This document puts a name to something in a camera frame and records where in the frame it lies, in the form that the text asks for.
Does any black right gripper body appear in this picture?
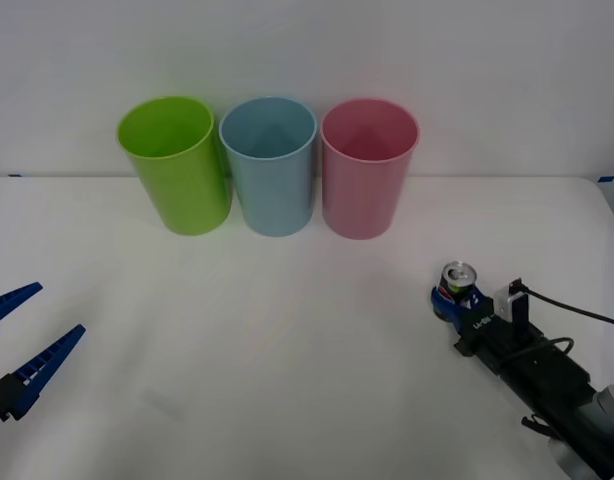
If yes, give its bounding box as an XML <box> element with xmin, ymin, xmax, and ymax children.
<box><xmin>455</xmin><ymin>298</ymin><xmax>594</xmax><ymax>406</ymax></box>

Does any pale blue plastic waste bin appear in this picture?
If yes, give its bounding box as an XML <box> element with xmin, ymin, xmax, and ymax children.
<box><xmin>217</xmin><ymin>96</ymin><xmax>318</xmax><ymax>238</ymax></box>

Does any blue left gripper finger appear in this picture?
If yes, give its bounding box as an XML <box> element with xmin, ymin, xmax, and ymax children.
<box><xmin>0</xmin><ymin>282</ymin><xmax>44</xmax><ymax>332</ymax></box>
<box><xmin>0</xmin><ymin>324</ymin><xmax>87</xmax><ymax>422</ymax></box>

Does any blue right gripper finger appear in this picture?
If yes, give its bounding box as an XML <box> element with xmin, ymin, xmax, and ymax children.
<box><xmin>429</xmin><ymin>284</ymin><xmax>463</xmax><ymax>331</ymax></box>
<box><xmin>461</xmin><ymin>287</ymin><xmax>490</xmax><ymax>312</ymax></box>

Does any green plastic waste bin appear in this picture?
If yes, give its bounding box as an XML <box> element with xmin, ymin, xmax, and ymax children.
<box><xmin>116</xmin><ymin>95</ymin><xmax>233</xmax><ymax>236</ymax></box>

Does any pink plastic waste bin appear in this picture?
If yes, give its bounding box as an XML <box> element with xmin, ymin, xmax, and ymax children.
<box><xmin>319</xmin><ymin>97</ymin><xmax>421</xmax><ymax>241</ymax></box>

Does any black drink can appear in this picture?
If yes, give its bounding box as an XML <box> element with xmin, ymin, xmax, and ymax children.
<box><xmin>436</xmin><ymin>259</ymin><xmax>478</xmax><ymax>307</ymax></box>

